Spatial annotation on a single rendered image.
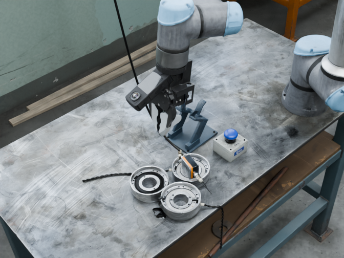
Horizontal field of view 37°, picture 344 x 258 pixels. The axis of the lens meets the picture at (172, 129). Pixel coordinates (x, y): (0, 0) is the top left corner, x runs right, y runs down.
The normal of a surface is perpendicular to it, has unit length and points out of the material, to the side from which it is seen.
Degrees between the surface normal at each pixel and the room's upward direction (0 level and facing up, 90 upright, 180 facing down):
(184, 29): 85
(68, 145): 0
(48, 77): 90
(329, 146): 0
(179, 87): 8
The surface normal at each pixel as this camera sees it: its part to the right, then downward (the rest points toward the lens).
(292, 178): -0.03, -0.73
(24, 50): 0.66, 0.49
